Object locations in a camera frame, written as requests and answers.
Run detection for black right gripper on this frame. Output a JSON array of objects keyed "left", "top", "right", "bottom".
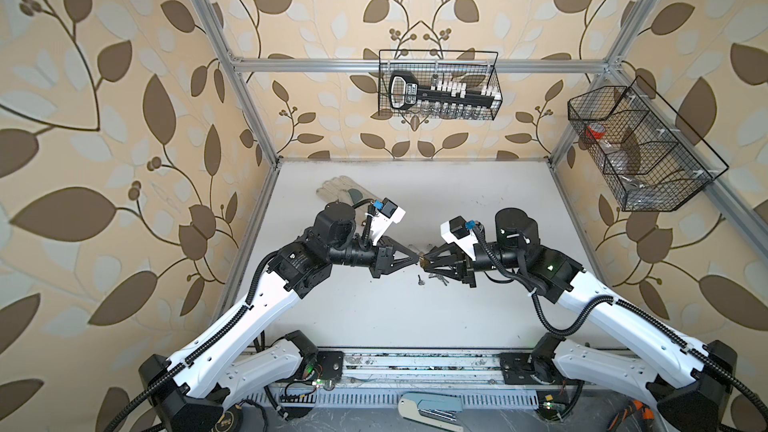
[{"left": 423, "top": 239, "right": 521, "bottom": 288}]

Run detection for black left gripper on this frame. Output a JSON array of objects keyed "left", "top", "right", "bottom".
[{"left": 326, "top": 233, "right": 420, "bottom": 280}]

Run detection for black padlock keys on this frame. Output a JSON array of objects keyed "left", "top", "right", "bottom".
[{"left": 428, "top": 273, "right": 448, "bottom": 286}]

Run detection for brass padlock long shackle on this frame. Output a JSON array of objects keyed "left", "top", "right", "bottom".
[{"left": 408, "top": 244, "right": 423, "bottom": 256}]

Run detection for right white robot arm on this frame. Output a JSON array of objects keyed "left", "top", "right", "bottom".
[{"left": 420, "top": 208, "right": 767, "bottom": 431}]

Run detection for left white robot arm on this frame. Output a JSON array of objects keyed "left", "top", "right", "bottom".
[{"left": 104, "top": 199, "right": 419, "bottom": 431}]

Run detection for white work glove red cuff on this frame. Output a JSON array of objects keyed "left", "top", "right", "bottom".
[{"left": 316, "top": 175, "right": 379, "bottom": 205}]

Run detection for grey blue tool on floor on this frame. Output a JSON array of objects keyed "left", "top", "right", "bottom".
[{"left": 397, "top": 392, "right": 465, "bottom": 432}]

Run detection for black socket set holder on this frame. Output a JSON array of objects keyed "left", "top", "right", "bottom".
[{"left": 384, "top": 70, "right": 502, "bottom": 115}]

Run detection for red capped item in basket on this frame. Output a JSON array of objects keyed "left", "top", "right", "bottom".
[{"left": 584, "top": 122, "right": 606, "bottom": 143}]

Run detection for round tape measure on floor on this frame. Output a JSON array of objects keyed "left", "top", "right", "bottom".
[{"left": 211, "top": 405, "right": 244, "bottom": 432}]

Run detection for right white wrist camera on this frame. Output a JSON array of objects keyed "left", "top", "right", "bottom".
[{"left": 440, "top": 216, "right": 480, "bottom": 260}]

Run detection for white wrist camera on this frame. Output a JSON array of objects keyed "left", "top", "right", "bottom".
[
  {"left": 364, "top": 198, "right": 406, "bottom": 246},
  {"left": 440, "top": 216, "right": 480, "bottom": 260}
]

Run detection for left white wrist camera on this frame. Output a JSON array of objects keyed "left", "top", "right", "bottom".
[{"left": 364, "top": 198, "right": 406, "bottom": 246}]

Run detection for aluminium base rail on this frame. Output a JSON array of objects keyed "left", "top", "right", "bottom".
[{"left": 270, "top": 347, "right": 577, "bottom": 411}]

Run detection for black wire basket back wall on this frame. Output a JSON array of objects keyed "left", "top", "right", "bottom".
[{"left": 378, "top": 48, "right": 503, "bottom": 121}]

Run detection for black wire basket wall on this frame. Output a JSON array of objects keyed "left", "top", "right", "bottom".
[
  {"left": 378, "top": 48, "right": 503, "bottom": 121},
  {"left": 568, "top": 76, "right": 729, "bottom": 212}
]

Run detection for black wire basket right wall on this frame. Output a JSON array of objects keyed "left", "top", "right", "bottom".
[{"left": 568, "top": 76, "right": 729, "bottom": 212}]

